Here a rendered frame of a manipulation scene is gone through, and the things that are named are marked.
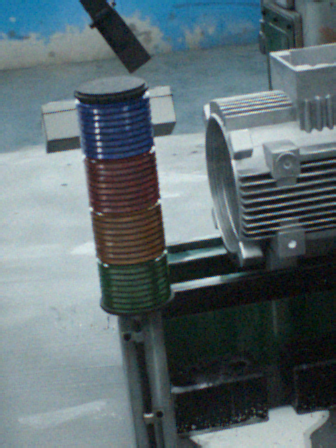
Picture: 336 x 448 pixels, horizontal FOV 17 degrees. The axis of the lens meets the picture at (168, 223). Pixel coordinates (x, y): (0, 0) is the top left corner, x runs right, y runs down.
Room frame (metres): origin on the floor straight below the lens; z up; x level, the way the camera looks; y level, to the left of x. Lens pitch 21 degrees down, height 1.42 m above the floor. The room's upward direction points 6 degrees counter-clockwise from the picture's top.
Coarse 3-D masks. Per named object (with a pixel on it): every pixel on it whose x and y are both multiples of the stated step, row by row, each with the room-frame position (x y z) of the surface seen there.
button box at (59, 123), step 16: (160, 96) 1.38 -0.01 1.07; (48, 112) 1.36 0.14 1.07; (64, 112) 1.36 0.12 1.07; (160, 112) 1.37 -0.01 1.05; (48, 128) 1.35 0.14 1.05; (64, 128) 1.35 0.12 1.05; (160, 128) 1.38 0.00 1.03; (48, 144) 1.35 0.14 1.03; (64, 144) 1.36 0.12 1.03; (80, 144) 1.38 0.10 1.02
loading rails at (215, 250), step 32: (192, 256) 1.20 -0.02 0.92; (224, 256) 1.20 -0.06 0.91; (320, 256) 1.22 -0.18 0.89; (192, 288) 1.09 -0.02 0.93; (224, 288) 1.10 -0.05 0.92; (256, 288) 1.10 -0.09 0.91; (288, 288) 1.11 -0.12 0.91; (320, 288) 1.11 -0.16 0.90; (192, 320) 1.09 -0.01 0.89; (224, 320) 1.10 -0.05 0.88; (256, 320) 1.10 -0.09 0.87; (288, 320) 1.11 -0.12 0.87; (320, 320) 1.11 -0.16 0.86; (192, 352) 1.09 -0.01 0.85; (224, 352) 1.09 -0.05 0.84; (256, 352) 1.10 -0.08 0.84
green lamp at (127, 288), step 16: (160, 256) 0.83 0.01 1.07; (112, 272) 0.83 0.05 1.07; (128, 272) 0.82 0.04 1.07; (144, 272) 0.82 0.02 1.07; (160, 272) 0.83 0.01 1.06; (112, 288) 0.83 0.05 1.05; (128, 288) 0.82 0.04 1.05; (144, 288) 0.82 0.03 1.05; (160, 288) 0.83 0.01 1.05; (112, 304) 0.83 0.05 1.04; (128, 304) 0.82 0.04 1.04; (144, 304) 0.82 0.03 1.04; (160, 304) 0.83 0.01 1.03
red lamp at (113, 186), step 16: (96, 160) 0.83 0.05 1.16; (112, 160) 0.82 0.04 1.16; (128, 160) 0.82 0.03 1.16; (144, 160) 0.83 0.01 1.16; (96, 176) 0.83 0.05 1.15; (112, 176) 0.82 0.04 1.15; (128, 176) 0.82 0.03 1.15; (144, 176) 0.83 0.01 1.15; (96, 192) 0.83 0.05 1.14; (112, 192) 0.82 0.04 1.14; (128, 192) 0.82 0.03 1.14; (144, 192) 0.83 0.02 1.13; (96, 208) 0.83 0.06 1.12; (112, 208) 0.82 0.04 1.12; (128, 208) 0.82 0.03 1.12
